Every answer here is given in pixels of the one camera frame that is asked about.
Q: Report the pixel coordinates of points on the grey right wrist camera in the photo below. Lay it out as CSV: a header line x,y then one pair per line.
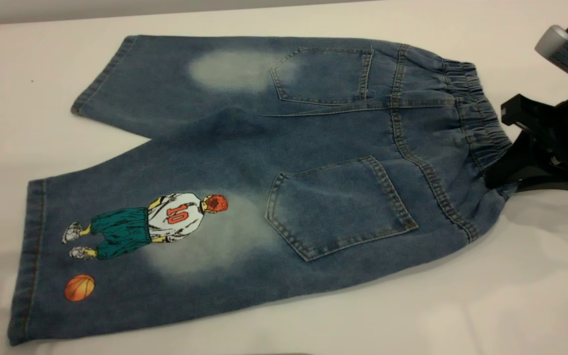
x,y
565,52

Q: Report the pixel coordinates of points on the blue denim shorts with print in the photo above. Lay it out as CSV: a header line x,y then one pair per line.
x,y
244,162

